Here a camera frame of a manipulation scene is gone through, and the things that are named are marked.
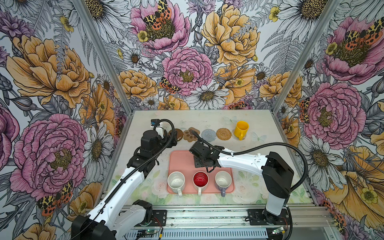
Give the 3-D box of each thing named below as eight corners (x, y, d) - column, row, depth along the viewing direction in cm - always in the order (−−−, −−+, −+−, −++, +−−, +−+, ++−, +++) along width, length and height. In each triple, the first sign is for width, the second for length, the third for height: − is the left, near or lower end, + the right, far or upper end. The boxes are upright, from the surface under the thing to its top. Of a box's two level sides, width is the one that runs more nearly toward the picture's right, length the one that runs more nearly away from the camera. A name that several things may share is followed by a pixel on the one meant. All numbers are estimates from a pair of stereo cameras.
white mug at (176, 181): (167, 199, 81) (164, 194, 74) (170, 177, 89) (167, 171, 81) (184, 199, 81) (183, 194, 74) (185, 177, 89) (184, 171, 82)
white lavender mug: (212, 195, 83) (214, 190, 76) (215, 175, 90) (217, 169, 83) (228, 198, 81) (231, 194, 75) (229, 178, 88) (232, 172, 82)
